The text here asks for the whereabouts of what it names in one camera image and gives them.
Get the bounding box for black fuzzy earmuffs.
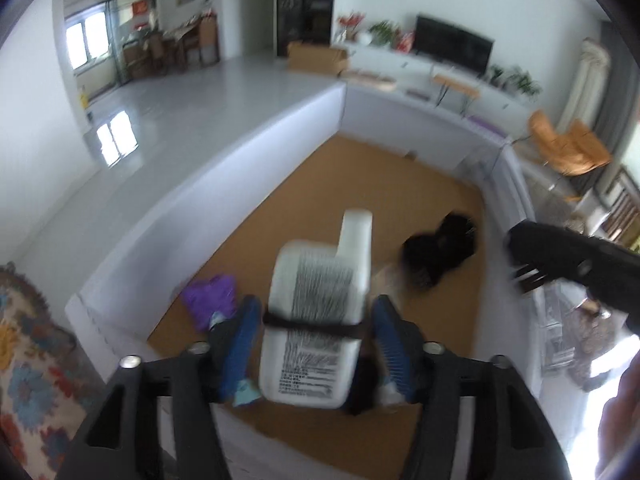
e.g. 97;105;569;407
400;212;477;289

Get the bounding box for black tall cabinet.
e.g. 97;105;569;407
276;0;334;58

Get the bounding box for floral patterned cushion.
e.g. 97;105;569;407
1;263;104;479

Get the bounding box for orange butterfly chair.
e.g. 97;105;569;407
528;110;612;177

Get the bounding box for white comb package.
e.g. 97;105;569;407
258;209;373;410

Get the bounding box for white tv cabinet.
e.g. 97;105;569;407
340;42;536;136

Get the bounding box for green plants by tv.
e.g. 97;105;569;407
485;64;542;100

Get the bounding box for wooden side table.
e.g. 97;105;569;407
432;74;480;115

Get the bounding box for red flower vase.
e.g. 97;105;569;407
337;12;366;41

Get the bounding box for wooden dining table set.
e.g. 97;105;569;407
122;13;221;80

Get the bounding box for green potted plant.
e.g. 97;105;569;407
369;20;401;50

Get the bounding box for brown cardboard box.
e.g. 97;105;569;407
288;41;349;77

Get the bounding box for white floor air conditioner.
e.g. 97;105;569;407
556;38;611;133

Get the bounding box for plastic bag bundle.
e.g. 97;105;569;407
369;263;407;304

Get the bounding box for person's right hand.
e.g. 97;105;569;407
596;354;639;474

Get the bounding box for black flat television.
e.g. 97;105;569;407
412;15;494;76

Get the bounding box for purple item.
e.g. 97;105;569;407
179;273;264;409

